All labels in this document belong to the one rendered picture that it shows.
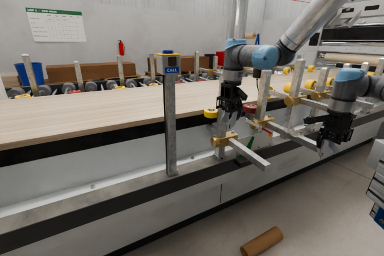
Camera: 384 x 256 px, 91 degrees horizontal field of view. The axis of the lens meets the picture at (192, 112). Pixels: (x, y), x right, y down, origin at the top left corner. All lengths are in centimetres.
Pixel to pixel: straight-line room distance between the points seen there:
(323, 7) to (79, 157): 106
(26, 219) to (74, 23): 708
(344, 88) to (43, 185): 124
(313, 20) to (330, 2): 5
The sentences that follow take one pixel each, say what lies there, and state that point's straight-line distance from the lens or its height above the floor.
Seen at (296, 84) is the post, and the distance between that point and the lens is 121.
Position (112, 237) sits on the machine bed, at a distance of 136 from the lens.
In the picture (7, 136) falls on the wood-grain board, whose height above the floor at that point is 90.
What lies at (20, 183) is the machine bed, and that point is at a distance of 109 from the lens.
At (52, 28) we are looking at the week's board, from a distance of 766.
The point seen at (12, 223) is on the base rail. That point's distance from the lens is 92.
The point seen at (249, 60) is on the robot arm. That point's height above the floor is 121.
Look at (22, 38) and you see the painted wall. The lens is 773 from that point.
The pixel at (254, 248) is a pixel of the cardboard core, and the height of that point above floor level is 7.
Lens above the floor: 126
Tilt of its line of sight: 21 degrees down
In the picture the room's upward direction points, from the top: 1 degrees clockwise
